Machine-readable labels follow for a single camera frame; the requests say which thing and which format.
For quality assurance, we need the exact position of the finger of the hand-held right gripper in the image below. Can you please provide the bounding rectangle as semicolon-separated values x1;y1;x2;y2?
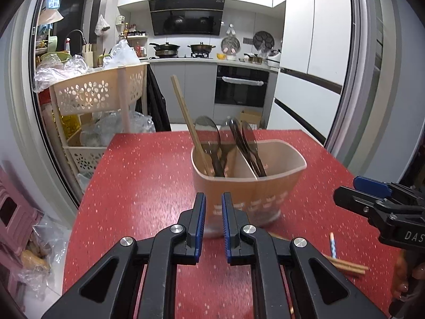
353;175;402;197
334;186;386;221

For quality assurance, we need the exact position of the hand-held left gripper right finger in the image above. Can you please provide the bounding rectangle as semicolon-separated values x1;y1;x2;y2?
222;192;387;319

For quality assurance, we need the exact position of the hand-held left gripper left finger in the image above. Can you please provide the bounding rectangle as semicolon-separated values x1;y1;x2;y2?
41;192;207;319

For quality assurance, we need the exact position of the beige plastic utensil holder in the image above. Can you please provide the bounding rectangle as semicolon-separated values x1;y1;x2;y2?
191;138;308;239

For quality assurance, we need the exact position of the wooden chopstick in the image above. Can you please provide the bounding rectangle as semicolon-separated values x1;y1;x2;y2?
324;258;366;275
170;75;215;177
268;232;370;271

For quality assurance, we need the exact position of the clear spoon with dark handle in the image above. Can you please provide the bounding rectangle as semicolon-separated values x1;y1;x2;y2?
193;116;227;178
207;141;235;177
242;120;268;177
226;117;263;177

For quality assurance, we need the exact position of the person's right hand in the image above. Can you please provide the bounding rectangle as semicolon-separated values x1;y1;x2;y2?
391;251;412;300

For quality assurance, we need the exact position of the grey sliding door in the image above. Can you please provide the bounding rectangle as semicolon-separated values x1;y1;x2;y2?
324;0;392;160

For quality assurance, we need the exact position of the cardboard box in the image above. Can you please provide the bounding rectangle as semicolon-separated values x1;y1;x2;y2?
239;110;264;130

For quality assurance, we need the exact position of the black hanging jacket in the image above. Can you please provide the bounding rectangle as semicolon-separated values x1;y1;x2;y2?
146;68;171;133

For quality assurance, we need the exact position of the clear plastic bag on shelf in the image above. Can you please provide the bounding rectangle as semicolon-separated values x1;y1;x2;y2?
80;111;156;147

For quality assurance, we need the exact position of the black built-in oven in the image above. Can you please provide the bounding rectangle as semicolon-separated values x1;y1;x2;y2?
214;65;270;108

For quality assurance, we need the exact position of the grey lower cabinet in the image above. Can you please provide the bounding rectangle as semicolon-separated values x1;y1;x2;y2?
151;60;218;130

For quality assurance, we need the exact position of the white refrigerator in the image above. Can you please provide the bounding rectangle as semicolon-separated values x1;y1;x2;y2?
273;0;354;147

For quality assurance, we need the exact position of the yellow cooking oil bottle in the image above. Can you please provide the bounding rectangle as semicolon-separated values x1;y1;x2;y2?
61;115;82;140

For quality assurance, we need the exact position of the clear bag of potatoes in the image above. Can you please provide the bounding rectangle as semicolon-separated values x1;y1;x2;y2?
16;217;69;301

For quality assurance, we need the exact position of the white kitchen countertop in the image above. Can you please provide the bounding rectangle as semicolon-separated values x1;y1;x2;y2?
146;57;281;72

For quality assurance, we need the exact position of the gas stove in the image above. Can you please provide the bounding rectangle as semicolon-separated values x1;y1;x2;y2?
154;52;213;59

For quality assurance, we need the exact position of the beige perforated storage cart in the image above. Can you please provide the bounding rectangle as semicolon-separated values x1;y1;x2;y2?
50;62;150;180

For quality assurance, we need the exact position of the dark pot with lid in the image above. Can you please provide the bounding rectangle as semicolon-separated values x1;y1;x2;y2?
188;42;213;54

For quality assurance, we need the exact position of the black wok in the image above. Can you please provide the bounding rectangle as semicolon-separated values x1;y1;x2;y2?
149;42;181;57

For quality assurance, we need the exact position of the black round multi-well pan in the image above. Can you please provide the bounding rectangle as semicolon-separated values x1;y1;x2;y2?
253;31;274;51

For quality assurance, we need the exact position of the round perforated steamer tray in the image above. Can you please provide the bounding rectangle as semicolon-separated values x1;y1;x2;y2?
221;36;240;55

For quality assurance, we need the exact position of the pink plastic stool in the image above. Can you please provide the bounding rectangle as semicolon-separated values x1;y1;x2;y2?
0;164;44;306

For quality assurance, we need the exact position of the white plastic bag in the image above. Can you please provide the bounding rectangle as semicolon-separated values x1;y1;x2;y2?
103;39;142;70

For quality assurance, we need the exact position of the white spice rack with bottles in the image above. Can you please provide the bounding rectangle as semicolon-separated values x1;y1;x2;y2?
124;23;149;58

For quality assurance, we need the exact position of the beige knife block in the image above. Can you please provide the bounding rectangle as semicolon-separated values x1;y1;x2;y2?
82;43;97;69

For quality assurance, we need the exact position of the black range hood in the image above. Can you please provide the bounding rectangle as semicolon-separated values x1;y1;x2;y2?
148;0;226;37

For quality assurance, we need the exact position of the clear crumpled plastic bag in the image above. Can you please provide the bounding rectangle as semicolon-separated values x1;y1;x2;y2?
32;55;90;93

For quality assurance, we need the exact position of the green bowl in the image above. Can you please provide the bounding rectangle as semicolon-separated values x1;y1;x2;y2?
40;51;72;63

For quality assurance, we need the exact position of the hanging plastic bag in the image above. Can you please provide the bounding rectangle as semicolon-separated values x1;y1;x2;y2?
95;14;110;36

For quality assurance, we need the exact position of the black kitchen faucet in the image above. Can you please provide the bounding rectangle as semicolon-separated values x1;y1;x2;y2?
65;30;87;55

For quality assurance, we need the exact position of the dark window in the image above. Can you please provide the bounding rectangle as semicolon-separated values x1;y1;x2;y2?
61;0;100;45

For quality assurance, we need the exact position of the white oven handle cover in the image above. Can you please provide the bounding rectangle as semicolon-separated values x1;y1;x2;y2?
222;76;264;87

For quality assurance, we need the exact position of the grey door frame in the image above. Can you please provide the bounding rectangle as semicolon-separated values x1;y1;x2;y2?
7;0;83;207

